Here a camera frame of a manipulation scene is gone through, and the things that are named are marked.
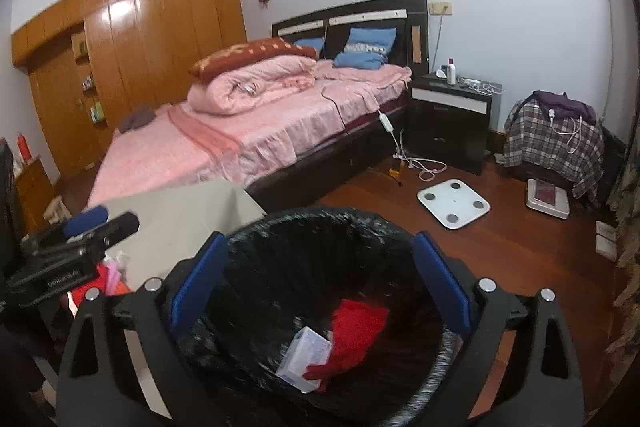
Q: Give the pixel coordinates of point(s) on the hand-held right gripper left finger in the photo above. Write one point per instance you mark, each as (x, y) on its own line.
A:
(192, 282)

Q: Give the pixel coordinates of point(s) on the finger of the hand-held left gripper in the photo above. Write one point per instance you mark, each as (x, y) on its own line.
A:
(117, 226)
(85, 219)

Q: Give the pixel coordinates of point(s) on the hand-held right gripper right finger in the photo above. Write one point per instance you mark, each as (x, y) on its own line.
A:
(447, 287)

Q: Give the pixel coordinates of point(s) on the pink cloth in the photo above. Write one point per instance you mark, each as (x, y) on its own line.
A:
(116, 264)

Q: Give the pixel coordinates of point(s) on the red plastic wrapper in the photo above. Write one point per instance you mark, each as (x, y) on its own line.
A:
(102, 284)

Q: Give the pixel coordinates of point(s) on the trash bin with black bag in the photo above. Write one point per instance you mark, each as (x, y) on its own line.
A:
(300, 267)

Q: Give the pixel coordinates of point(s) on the white wooden stool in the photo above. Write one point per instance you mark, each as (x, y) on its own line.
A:
(55, 208)

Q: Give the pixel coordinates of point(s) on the wooden sideboard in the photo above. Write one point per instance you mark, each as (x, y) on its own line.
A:
(35, 197)

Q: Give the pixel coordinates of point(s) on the black television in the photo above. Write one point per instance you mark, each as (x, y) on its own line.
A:
(6, 197)

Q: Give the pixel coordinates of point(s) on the white bathroom scale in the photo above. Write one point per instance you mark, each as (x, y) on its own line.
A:
(454, 204)

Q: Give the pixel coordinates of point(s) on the red thermos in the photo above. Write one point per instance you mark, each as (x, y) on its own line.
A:
(23, 147)

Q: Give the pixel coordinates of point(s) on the grey purple garment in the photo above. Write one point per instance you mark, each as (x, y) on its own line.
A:
(137, 118)

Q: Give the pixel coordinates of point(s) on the small yellow item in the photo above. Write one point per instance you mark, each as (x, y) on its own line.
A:
(396, 171)

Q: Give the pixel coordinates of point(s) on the small white box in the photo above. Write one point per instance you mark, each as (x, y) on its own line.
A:
(304, 357)

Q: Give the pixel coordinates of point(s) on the white scale with red top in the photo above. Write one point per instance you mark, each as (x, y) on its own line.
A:
(547, 197)

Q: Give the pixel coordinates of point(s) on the pink bed sheet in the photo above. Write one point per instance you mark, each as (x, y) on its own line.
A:
(225, 142)

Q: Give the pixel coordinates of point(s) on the shelf trinkets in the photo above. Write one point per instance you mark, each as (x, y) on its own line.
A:
(88, 82)

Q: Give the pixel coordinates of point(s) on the dark nightstand with white drawer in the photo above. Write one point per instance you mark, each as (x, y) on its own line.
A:
(440, 132)

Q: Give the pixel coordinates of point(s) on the white flat box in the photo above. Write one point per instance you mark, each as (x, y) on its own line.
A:
(606, 239)

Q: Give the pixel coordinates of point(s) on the plaid cloth cover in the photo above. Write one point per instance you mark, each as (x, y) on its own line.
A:
(535, 137)

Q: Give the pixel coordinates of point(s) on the small cardboard box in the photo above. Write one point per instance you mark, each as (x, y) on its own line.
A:
(80, 44)

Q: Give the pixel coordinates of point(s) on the white blanket controller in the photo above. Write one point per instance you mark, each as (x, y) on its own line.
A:
(385, 122)

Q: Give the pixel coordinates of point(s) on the folded pink quilt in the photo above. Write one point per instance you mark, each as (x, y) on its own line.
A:
(250, 89)

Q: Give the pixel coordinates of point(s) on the wooden wardrobe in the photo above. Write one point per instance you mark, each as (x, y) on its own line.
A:
(150, 37)

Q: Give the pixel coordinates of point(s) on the patterned curtain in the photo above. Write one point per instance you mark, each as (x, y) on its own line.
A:
(627, 207)

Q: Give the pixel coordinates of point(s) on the red patterned pillow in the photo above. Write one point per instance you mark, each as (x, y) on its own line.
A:
(240, 54)

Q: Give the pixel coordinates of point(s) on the white bottle with red cap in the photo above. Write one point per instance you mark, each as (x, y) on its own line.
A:
(451, 73)

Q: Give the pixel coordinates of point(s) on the blue pillow with white band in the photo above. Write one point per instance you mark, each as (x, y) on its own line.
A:
(367, 42)

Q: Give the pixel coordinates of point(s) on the plain blue pillow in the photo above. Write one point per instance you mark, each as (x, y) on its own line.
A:
(309, 47)

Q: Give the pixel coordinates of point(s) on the dark wooden bed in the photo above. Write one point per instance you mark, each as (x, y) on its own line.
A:
(370, 14)

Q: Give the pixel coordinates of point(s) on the wall socket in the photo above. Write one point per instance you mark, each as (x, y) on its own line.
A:
(441, 8)

